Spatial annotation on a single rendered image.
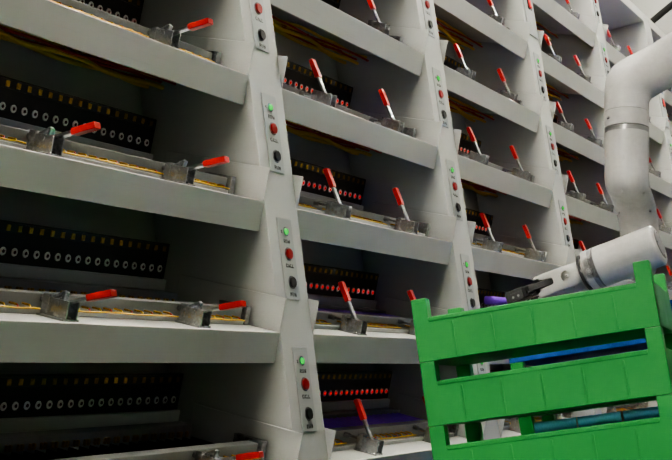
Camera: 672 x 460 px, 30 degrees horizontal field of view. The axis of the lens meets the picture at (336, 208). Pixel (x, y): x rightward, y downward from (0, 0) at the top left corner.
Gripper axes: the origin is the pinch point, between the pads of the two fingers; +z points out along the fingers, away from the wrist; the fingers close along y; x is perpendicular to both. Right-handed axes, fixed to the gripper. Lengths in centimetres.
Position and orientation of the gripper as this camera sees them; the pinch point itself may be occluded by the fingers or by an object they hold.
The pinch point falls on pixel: (517, 297)
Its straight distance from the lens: 265.8
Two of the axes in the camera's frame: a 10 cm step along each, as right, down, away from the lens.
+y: 4.6, 1.1, 8.8
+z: -8.4, 3.7, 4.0
